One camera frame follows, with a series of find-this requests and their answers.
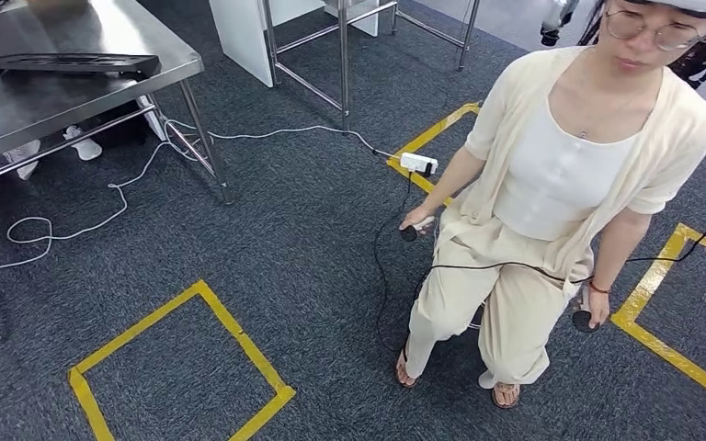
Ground person's left hand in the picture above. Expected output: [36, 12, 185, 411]
[585, 286, 611, 330]

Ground person's right hand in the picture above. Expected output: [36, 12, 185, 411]
[399, 205, 437, 235]

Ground white handheld controller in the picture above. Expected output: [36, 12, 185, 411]
[399, 216, 437, 243]
[572, 286, 601, 334]

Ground black plastic frame part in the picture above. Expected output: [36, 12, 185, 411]
[0, 52, 163, 80]

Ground stainless steel workbench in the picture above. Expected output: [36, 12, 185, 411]
[0, 0, 236, 207]

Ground white power strip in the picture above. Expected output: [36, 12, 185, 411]
[400, 152, 439, 179]

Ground yellow floor tape square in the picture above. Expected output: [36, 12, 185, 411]
[67, 279, 297, 441]
[386, 102, 482, 209]
[609, 222, 706, 415]

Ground chrome stool base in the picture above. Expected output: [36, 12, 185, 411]
[467, 302, 488, 333]

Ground person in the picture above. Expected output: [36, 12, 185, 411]
[393, 0, 706, 410]

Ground white and black device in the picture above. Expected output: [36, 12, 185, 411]
[540, 0, 581, 48]

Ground white panel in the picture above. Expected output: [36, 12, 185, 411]
[208, 0, 400, 88]

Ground white VR headset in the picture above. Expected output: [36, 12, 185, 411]
[623, 0, 706, 17]

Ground white shoe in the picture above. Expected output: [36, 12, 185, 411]
[63, 124, 103, 163]
[2, 140, 42, 181]

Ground long black cable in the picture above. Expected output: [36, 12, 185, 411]
[372, 124, 706, 356]

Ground long white cable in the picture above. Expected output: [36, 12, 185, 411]
[0, 119, 403, 272]

